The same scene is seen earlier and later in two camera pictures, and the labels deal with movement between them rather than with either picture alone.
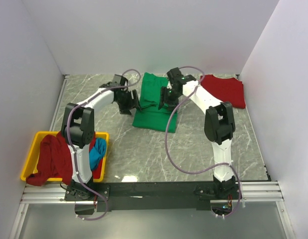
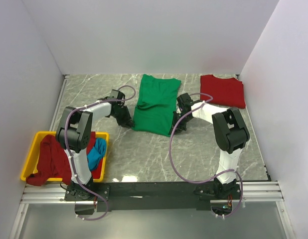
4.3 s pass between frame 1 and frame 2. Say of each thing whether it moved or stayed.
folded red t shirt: stayed
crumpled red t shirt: stayed
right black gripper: moved
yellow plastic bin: stayed
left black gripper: moved
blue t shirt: stayed
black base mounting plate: stayed
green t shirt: moved
